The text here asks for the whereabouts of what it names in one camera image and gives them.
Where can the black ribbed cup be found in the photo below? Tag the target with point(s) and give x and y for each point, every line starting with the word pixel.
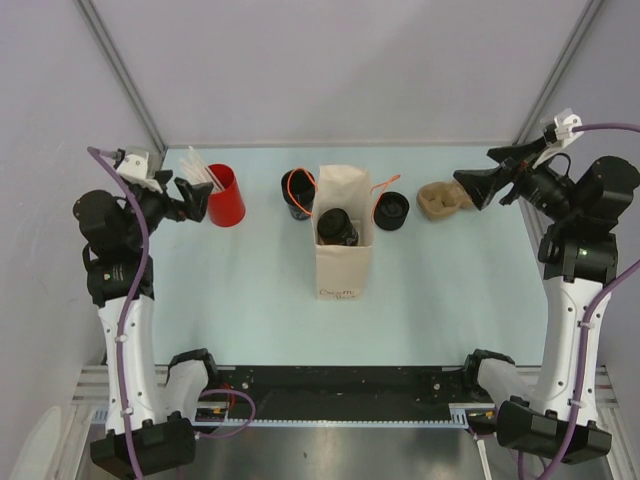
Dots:
pixel 298 191
pixel 391 211

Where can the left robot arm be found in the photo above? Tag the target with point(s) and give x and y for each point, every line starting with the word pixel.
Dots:
pixel 149 427

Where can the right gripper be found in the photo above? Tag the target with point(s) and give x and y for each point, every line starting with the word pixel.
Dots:
pixel 482 184

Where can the translucent dark single cup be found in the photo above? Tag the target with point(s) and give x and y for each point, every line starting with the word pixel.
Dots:
pixel 349 237

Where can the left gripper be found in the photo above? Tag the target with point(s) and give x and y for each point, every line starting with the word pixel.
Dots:
pixel 193 196

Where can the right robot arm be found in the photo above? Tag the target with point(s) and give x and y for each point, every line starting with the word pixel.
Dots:
pixel 557 418

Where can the translucent bag with orange handles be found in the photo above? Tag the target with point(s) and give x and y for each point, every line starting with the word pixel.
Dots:
pixel 341 272

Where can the black cup lid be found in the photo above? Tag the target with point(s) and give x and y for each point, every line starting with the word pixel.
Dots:
pixel 332 224

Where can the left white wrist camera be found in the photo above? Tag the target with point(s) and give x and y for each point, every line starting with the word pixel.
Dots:
pixel 139 167

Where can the red cylindrical straw holder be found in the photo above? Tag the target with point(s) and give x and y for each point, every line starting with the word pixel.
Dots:
pixel 226 207

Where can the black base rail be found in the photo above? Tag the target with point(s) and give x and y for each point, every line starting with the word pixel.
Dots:
pixel 271 395

